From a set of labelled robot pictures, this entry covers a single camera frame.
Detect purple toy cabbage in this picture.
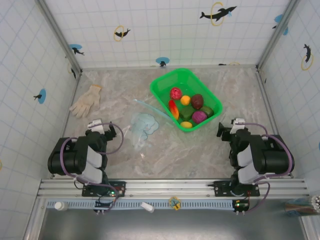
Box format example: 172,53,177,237
191,110,209,125

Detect clear zip-top bag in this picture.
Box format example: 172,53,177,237
123,98,175,154

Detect maroon toy fruit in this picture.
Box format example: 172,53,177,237
191,93,205,111

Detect red yellow toy pepper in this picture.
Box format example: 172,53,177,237
167,99,181,121

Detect pink red toy fruit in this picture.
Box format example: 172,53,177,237
169,86,182,100

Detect green plastic basket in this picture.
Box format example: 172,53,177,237
149,67,224,134

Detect blue circle seal sticker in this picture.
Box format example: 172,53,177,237
155,56,171,68

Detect green toy vegetable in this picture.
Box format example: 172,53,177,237
199,105,215,119

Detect dark green toy pepper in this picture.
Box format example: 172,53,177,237
179,106,194,121

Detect white cotton glove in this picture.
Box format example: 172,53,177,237
69,84,103,119

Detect left controller board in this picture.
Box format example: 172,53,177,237
93,191,119,215

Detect controller board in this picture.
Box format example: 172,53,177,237
232,198,251,216
93,191,119,215

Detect right controller board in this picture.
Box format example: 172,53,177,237
232,198,251,216

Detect blue circle fish sticker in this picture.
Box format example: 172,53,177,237
33,88,48,105

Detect small white bottle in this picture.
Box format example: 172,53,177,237
54,201,69,212

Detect small white plastic piece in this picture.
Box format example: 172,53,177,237
140,201,156,214

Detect round tree sticker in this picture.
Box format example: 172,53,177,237
168,196,182,211

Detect blue circle shark sticker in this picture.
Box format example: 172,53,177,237
68,43,86,57

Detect tube container with sticks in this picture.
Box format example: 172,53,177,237
284,194,320,217

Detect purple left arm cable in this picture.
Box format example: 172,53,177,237
59,121,125,191

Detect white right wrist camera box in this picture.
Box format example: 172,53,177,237
230,117,249,135

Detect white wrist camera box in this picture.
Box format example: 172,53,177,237
230,117,249,135
87,119,105,135

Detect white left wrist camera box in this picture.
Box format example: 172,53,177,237
87,119,105,135

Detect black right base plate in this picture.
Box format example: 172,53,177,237
213,180,261,197

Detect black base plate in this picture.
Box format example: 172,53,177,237
213,180,261,197
82,180,127,198

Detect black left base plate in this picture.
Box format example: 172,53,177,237
82,180,127,198

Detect aluminium mounting rail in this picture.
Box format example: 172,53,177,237
37,177,311,199

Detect slotted cable duct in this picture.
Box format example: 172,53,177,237
46,199,251,211

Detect small dolphin ring sticker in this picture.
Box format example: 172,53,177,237
113,24,132,42

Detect aluminium frame post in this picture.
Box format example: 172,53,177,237
37,0,84,76
255,0,301,70

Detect dolphin ring wall sticker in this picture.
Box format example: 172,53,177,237
300,43,315,72

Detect large dolphin ring sticker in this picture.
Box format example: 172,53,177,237
199,1,238,27

